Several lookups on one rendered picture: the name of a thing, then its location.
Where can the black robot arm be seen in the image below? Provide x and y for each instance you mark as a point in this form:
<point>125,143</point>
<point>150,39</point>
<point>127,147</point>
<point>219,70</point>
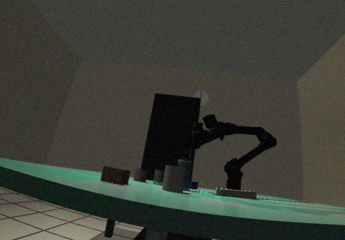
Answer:
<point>233,167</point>

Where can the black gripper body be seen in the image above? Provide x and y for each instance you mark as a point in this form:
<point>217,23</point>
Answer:
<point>203,138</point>

